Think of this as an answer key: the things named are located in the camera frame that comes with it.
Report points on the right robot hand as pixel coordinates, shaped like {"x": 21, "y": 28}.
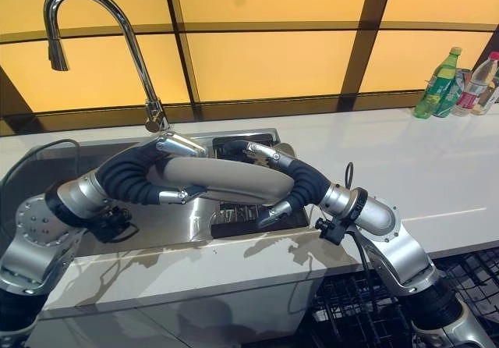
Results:
{"x": 312, "y": 184}

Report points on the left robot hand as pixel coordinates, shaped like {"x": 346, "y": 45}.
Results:
{"x": 117, "y": 176}

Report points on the clear bottle red cap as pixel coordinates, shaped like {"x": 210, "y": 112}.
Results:
{"x": 473, "y": 90}

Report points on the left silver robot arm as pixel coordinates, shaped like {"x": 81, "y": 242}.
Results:
{"x": 35, "y": 227}

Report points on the chrome gooseneck faucet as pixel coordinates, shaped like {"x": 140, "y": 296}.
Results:
{"x": 154, "y": 108}

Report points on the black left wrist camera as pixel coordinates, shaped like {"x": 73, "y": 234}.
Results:
{"x": 113, "y": 223}

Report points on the green plastic bottle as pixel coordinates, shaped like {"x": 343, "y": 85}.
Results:
{"x": 438, "y": 90}

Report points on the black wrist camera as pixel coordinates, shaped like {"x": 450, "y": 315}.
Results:
{"x": 331, "y": 231}
{"x": 113, "y": 223}

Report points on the beige round plate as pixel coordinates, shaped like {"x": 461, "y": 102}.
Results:
{"x": 226, "y": 178}

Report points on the stainless steel sink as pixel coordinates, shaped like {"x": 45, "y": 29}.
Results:
{"x": 171, "y": 225}

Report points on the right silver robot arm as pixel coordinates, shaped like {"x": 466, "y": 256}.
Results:
{"x": 405, "y": 254}

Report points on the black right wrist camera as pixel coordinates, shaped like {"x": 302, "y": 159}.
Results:
{"x": 331, "y": 231}

